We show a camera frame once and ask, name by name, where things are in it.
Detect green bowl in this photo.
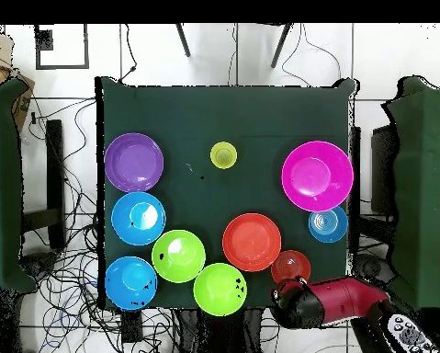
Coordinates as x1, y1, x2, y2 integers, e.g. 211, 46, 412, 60
151, 229, 207, 284
192, 262, 248, 317

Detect black box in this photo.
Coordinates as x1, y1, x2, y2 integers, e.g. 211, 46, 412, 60
369, 124, 397, 218

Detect small orange bowl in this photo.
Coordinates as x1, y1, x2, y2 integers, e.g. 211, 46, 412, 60
270, 249, 312, 285

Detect small blue bowl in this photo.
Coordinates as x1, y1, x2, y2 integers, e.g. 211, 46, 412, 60
308, 205, 349, 245

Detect large pink bowl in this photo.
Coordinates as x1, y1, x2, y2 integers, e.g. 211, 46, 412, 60
280, 140, 355, 213

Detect purple bowl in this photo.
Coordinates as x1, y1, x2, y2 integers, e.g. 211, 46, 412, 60
104, 132, 165, 193

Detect yellow plastic cup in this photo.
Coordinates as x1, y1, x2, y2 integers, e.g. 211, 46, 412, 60
209, 141, 238, 170

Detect black tripod leg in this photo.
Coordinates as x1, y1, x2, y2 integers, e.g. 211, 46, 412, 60
175, 24, 192, 58
270, 24, 293, 69

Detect green covered side table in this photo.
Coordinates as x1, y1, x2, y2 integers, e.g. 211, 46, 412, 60
0, 78, 37, 293
382, 75, 440, 310

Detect dark green tablecloth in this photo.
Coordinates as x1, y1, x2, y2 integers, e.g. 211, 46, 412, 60
95, 75, 358, 310

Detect long black bar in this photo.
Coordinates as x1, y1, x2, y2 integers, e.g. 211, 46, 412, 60
45, 119, 66, 251

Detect large orange-red bowl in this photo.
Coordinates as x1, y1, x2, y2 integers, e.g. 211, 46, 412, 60
221, 212, 282, 274

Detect black stand with knob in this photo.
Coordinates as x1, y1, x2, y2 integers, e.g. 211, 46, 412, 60
18, 251, 61, 282

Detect large blue bowl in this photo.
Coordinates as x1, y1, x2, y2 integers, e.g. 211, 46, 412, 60
110, 191, 167, 246
104, 256, 159, 312

